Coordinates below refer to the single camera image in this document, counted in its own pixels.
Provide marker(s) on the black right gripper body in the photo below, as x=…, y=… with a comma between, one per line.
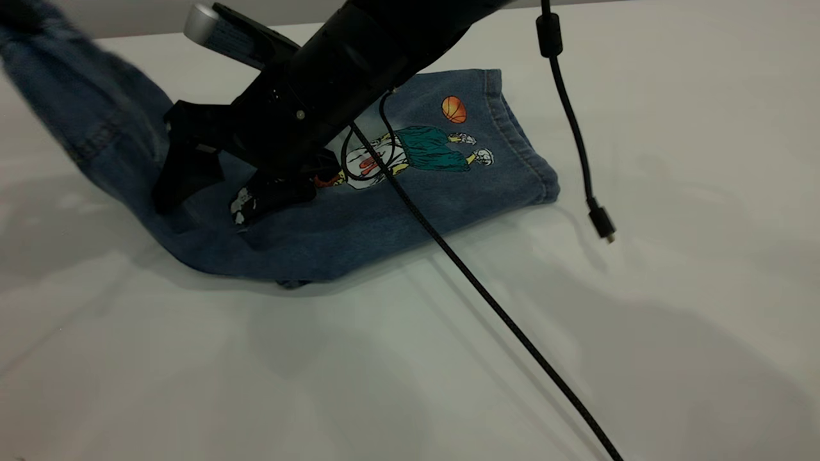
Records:
x=256, y=134

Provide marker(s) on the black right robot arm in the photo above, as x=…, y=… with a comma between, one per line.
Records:
x=384, y=45

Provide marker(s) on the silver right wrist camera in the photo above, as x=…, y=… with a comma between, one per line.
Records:
x=211, y=29

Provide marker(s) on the blue denim kids pants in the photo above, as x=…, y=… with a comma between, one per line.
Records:
x=448, y=192

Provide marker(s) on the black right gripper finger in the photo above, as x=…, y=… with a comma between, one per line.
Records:
x=275, y=191
x=186, y=173

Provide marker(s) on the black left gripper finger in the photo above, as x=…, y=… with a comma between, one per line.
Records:
x=22, y=13

